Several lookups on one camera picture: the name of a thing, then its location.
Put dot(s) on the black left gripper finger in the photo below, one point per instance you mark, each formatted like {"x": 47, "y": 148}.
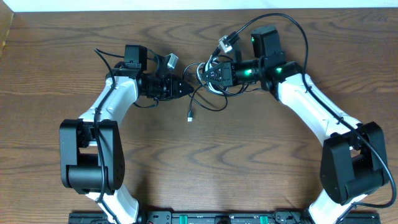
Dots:
{"x": 181, "y": 85}
{"x": 178, "y": 95}

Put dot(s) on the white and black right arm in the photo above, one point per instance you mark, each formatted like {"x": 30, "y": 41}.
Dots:
{"x": 354, "y": 161}

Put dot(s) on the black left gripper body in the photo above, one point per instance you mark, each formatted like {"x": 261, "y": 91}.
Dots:
{"x": 160, "y": 87}

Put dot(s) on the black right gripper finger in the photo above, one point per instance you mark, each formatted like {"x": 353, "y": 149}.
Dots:
{"x": 212, "y": 77}
{"x": 223, "y": 68}

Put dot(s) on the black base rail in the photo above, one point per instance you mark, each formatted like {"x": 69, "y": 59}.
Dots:
{"x": 165, "y": 217}

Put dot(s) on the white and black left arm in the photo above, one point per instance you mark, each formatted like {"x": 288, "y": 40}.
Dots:
{"x": 91, "y": 153}

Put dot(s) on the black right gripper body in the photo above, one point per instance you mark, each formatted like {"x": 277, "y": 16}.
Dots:
{"x": 242, "y": 72}

